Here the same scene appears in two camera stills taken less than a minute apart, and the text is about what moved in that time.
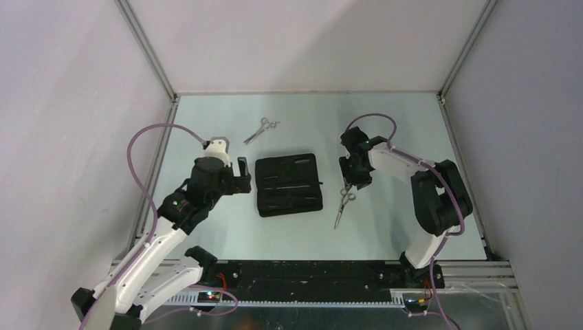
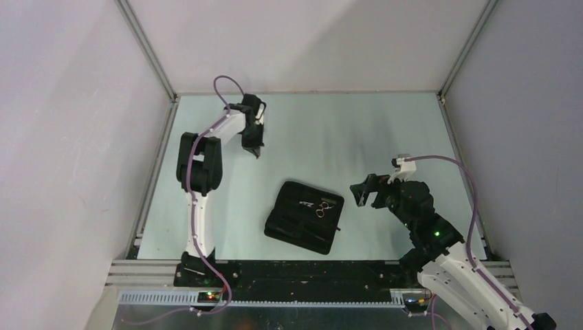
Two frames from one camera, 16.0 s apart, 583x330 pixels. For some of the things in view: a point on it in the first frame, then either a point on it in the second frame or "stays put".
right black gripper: (361, 181) → (361, 191)
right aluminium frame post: (467, 48) stays put
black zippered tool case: (286, 185) → (305, 216)
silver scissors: (346, 196) → (320, 212)
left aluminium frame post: (147, 47) stays put
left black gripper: (238, 184) → (256, 150)
